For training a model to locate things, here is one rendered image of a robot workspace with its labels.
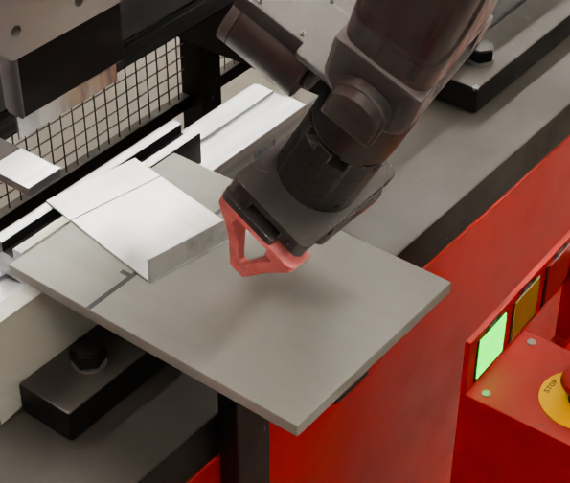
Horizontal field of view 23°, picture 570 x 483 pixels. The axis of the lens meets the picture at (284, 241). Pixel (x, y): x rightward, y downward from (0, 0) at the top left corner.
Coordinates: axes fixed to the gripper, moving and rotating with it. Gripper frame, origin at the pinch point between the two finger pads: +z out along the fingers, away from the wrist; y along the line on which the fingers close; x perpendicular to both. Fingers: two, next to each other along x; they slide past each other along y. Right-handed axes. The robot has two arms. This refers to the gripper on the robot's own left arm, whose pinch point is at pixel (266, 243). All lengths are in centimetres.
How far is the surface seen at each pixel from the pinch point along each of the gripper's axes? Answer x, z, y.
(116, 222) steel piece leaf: -9.7, 9.0, 2.0
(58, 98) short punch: -18.2, 3.1, 2.0
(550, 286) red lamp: 17.0, 17.3, -33.3
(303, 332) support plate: 6.3, 0.2, 2.8
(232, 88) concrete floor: -56, 152, -138
